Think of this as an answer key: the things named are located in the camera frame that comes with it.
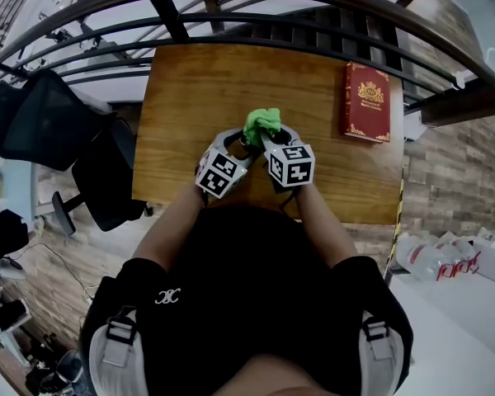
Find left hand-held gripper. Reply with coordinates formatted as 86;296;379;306
194;128;257;200

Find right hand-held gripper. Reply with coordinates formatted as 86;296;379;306
258;123;317;196

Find green cloth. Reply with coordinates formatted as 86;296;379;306
242;107;282;149

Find person's right forearm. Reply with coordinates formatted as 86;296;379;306
293;182;361;271

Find person's left forearm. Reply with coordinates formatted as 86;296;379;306
130;181;210;272

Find red hardcover book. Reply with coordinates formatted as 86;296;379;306
341;60;393;144

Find person's black shirt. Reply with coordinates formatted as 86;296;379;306
80;205;416;396

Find yellow black striped tape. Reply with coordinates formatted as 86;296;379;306
389;166;406;266

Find black office chair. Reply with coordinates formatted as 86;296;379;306
0;69;150;238

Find pack of clear water bottles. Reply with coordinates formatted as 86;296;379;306
394;228;495;289

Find black bag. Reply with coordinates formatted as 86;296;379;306
0;209;31;264

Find white table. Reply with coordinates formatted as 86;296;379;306
386;273;495;396

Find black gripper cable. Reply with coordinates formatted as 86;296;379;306
277;187;299;219

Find thin floor cable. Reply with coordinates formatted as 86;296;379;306
7;243;98;301

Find grey right shoulder strap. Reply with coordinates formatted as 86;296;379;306
357;309;410;389

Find grey shoulder strap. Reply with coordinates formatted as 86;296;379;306
88;306;144;396
357;309;410;389

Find grey left shoulder strap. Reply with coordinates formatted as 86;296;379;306
88;306;144;396

